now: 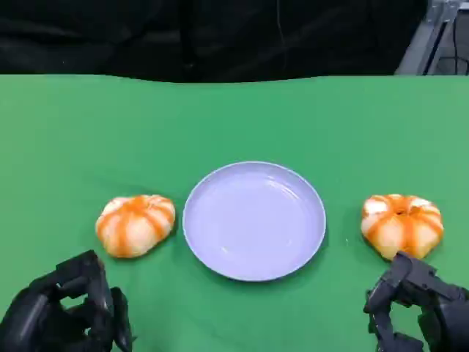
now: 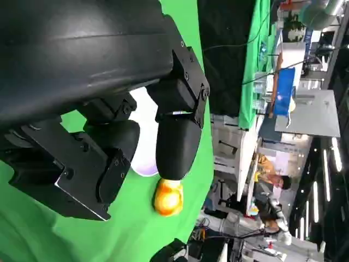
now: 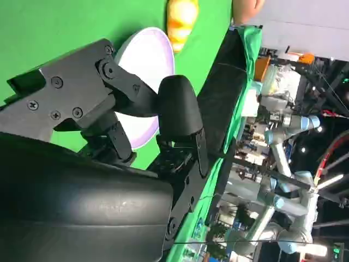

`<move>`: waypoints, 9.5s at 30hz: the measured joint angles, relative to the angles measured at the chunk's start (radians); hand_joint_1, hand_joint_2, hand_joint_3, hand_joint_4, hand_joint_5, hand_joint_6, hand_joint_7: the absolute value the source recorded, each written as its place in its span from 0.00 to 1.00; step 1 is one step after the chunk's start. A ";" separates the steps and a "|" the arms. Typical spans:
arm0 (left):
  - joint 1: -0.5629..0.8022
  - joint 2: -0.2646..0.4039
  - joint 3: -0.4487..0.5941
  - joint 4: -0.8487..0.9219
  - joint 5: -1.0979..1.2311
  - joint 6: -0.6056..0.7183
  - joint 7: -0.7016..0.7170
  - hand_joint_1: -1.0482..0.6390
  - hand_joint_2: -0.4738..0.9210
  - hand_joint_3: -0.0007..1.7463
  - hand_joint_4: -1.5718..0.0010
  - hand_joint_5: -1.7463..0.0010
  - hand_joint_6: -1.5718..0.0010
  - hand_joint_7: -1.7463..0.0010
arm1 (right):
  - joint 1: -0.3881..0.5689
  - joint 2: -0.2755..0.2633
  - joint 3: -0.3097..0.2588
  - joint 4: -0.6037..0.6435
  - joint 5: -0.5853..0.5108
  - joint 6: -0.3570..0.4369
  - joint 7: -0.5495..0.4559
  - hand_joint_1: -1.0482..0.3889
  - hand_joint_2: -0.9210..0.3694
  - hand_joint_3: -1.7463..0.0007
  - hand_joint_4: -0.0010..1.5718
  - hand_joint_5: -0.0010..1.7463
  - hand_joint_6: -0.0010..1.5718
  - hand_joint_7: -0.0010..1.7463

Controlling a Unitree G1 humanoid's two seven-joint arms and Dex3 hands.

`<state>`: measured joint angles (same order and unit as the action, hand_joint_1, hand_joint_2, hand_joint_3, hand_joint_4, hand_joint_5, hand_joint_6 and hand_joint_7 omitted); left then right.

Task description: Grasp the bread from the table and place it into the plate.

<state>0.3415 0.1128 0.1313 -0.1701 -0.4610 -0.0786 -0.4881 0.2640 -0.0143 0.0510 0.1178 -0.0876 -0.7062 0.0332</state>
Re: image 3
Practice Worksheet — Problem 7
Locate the person's hand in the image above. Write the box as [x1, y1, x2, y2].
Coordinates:
[232, 0, 266, 25]

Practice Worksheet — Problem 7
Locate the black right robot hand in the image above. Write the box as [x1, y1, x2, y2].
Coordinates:
[0, 38, 207, 262]

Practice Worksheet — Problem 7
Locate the white plastic bag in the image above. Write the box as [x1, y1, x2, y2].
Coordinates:
[263, 64, 301, 96]

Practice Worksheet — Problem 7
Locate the orange and white bread roll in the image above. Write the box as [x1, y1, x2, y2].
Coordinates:
[166, 0, 199, 54]

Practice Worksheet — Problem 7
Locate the lilac plate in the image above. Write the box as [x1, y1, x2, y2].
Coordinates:
[113, 26, 176, 150]

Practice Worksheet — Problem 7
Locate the green table cloth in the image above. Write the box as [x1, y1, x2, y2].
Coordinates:
[0, 0, 264, 262]

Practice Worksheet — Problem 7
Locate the orange box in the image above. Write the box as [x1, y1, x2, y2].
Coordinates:
[255, 56, 271, 82]

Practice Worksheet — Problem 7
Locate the black backdrop cloth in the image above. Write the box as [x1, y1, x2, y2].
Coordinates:
[196, 26, 249, 160]

